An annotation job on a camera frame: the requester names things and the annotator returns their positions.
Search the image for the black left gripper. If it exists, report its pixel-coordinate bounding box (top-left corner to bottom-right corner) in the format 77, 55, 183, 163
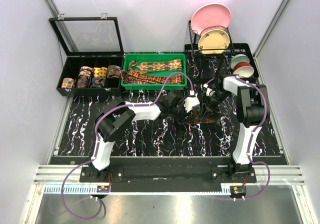
168, 99, 193, 125

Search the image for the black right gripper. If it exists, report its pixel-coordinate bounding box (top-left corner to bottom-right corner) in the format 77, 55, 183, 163
199, 90, 231, 122

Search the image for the black key pattern tie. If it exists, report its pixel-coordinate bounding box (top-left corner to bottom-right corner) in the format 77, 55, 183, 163
183, 110, 222, 125

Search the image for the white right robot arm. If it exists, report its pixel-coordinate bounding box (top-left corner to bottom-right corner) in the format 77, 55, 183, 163
203, 75, 270, 183

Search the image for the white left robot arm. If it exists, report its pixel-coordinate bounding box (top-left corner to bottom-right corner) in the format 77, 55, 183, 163
89, 90, 193, 182

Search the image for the black dish tray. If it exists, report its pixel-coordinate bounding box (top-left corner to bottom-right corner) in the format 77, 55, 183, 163
184, 43, 259, 83

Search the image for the red bowl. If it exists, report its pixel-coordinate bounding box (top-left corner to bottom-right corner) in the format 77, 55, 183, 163
233, 62, 255, 78

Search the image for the cream ikat pattern tie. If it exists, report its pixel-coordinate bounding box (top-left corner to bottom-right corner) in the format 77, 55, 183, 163
128, 59, 183, 74

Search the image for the pale green bowl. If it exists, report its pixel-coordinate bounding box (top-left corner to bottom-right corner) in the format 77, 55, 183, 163
230, 54, 250, 70

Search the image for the red multicolour checked tie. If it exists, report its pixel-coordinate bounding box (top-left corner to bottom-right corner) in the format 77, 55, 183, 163
120, 70, 183, 84

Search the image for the yellow floral plate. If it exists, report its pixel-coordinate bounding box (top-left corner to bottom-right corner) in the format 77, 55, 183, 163
198, 29, 231, 55

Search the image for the green plastic tray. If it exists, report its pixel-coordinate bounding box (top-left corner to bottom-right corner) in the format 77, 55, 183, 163
121, 53, 188, 91

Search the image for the rolled tie brown olive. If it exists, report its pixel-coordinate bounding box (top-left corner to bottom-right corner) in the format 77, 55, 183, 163
106, 65, 121, 79

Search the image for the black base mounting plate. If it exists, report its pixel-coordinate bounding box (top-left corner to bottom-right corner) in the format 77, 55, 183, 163
79, 165, 257, 184

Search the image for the pink plate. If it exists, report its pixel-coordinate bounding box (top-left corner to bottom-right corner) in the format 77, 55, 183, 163
190, 3, 232, 34

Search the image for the rolled tie yellow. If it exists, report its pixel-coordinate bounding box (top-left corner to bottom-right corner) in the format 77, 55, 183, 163
93, 67, 108, 78

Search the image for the rolled tie dark blue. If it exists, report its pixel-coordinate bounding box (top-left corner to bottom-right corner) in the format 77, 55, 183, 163
89, 77, 106, 88

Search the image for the rolled tie dark floral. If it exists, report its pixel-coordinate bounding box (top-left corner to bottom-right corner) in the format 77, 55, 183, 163
75, 76, 91, 89

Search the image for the rolled tie pink paisley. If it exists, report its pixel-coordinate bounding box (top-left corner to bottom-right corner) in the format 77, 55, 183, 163
78, 66, 94, 78

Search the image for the rolled tie blue orange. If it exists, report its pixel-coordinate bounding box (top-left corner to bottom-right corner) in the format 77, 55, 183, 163
61, 77, 75, 89

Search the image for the black tie storage box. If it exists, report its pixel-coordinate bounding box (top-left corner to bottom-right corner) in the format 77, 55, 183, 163
56, 55, 124, 97

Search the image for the glass box lid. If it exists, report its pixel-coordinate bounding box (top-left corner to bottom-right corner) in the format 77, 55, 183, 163
48, 16, 124, 56

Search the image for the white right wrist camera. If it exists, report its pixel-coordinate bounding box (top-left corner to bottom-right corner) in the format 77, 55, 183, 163
203, 83, 215, 97

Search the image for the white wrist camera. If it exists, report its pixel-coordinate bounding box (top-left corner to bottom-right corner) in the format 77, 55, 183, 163
183, 96, 200, 113
203, 83, 215, 97

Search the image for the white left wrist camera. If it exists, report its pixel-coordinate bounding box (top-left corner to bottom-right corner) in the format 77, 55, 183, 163
183, 96, 200, 113

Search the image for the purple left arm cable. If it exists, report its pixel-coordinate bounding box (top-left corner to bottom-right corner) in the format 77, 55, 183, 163
60, 71, 196, 221

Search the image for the black wire dish rack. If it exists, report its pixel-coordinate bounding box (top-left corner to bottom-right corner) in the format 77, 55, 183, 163
185, 21, 235, 55

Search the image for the aluminium frame rail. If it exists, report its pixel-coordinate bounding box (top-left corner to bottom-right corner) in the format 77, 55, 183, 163
34, 165, 305, 186

